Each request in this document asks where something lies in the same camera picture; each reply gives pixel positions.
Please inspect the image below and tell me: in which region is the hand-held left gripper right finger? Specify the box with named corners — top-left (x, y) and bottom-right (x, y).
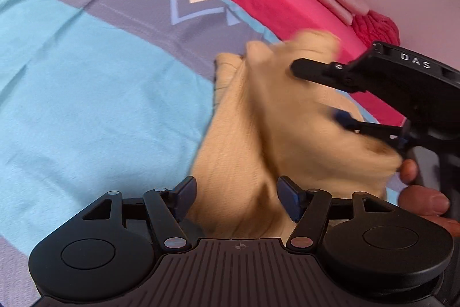
top-left (277, 176), bottom-right (392, 252)

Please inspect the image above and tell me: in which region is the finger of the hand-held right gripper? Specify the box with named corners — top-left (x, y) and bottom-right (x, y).
top-left (333, 108), bottom-right (410, 150)
top-left (290, 58), bottom-right (368, 92)

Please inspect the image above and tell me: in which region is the yellow cable-knit sweater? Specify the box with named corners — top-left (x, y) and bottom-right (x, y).
top-left (186, 28), bottom-right (404, 240)

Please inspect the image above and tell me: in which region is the blue grey geometric bedsheet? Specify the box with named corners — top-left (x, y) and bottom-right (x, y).
top-left (0, 0), bottom-right (382, 297)

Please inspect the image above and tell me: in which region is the person's right hand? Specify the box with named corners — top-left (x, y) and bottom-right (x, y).
top-left (397, 159), bottom-right (460, 235)

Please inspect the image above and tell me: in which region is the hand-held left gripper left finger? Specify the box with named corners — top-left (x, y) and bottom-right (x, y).
top-left (83, 176), bottom-right (198, 252)

